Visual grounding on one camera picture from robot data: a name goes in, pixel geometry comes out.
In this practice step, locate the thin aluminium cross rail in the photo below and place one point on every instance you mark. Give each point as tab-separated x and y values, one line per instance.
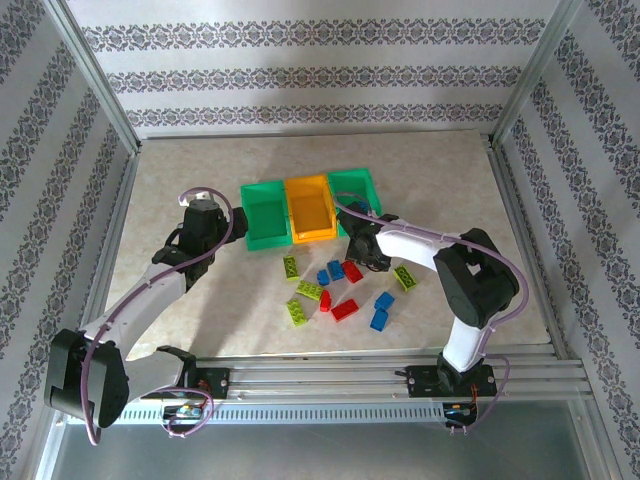
315	134

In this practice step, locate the green plastic bin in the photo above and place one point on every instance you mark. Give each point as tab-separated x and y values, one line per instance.
350	182
265	220

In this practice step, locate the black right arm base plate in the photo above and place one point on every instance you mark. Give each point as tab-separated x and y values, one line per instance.
420	380

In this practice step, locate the small electronics board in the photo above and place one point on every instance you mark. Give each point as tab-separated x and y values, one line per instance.
184	411
459	410

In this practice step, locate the lime green lego brick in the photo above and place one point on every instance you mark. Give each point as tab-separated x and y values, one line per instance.
291	266
405	277
297	312
309	289

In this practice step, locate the aluminium frame post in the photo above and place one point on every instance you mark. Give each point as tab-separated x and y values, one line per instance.
536	70
97	80

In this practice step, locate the orange plastic bin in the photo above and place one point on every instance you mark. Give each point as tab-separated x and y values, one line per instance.
310	210

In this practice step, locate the aluminium mounting rail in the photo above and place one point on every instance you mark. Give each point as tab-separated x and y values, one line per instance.
320	380

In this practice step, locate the small blue lego brick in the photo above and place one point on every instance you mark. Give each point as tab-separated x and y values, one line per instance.
324	276

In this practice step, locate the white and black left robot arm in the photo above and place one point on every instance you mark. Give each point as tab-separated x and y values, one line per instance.
160	294

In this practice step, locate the red lego brick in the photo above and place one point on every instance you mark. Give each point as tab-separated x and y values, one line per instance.
352	271
325	300
345	310

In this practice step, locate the aluminium side rail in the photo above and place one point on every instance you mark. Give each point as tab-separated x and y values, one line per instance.
115	220
527	230

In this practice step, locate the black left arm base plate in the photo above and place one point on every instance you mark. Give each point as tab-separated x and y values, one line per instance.
215	384

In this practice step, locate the grey metal base panel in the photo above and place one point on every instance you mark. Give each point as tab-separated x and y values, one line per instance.
320	455

